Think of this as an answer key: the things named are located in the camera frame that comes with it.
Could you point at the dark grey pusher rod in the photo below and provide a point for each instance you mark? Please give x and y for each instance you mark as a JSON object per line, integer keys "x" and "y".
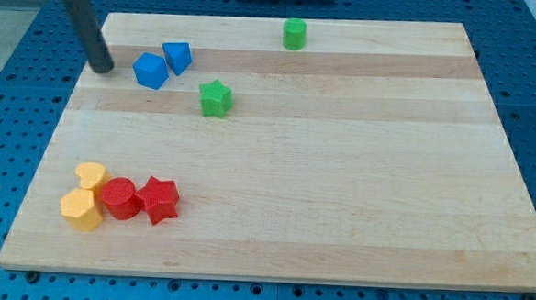
{"x": 87, "y": 29}

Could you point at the green star block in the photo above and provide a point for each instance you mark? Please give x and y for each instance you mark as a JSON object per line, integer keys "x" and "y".
{"x": 216, "y": 99}

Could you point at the red star block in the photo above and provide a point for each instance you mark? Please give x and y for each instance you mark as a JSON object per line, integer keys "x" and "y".
{"x": 158, "y": 199}

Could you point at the blue cube block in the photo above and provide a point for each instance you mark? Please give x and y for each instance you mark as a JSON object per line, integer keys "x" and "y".
{"x": 150, "y": 70}

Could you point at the blue triangle block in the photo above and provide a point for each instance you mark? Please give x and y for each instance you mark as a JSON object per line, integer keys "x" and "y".
{"x": 178, "y": 56}

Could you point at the yellow heart block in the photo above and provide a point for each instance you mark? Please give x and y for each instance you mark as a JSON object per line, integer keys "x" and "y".
{"x": 92, "y": 175}

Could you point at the red cylinder block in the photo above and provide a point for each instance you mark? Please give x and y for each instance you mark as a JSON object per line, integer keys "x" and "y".
{"x": 119, "y": 198}

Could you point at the yellow hexagon block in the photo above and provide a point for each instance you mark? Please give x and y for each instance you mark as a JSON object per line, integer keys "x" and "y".
{"x": 81, "y": 210}

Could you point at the green cylinder block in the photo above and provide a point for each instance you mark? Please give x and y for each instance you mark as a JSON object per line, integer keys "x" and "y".
{"x": 294, "y": 33}

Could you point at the wooden board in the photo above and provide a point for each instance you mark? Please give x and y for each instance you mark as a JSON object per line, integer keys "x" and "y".
{"x": 373, "y": 156}

